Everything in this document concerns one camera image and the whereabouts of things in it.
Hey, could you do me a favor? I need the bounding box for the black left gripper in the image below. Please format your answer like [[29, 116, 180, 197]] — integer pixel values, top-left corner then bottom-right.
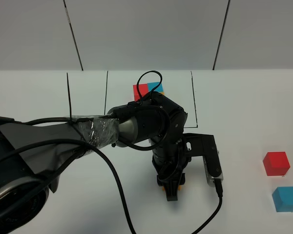
[[152, 134, 191, 201]]

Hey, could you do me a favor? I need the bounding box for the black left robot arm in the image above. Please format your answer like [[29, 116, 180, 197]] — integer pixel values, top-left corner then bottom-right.
[[0, 91, 188, 234]]

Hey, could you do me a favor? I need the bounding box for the template red cube block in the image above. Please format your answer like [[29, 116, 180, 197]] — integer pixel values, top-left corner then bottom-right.
[[133, 83, 149, 101]]

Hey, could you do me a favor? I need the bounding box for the template blue cube block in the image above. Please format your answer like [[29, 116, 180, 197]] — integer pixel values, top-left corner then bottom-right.
[[147, 82, 164, 93]]

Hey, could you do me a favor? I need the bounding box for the loose red cube block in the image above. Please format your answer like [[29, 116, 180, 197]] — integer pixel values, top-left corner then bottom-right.
[[263, 152, 291, 176]]

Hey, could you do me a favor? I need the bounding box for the black camera cable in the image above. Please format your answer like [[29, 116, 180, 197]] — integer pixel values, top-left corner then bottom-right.
[[0, 70, 224, 234]]

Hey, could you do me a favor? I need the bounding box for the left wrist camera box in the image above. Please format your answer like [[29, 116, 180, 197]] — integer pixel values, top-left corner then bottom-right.
[[184, 133, 223, 187]]

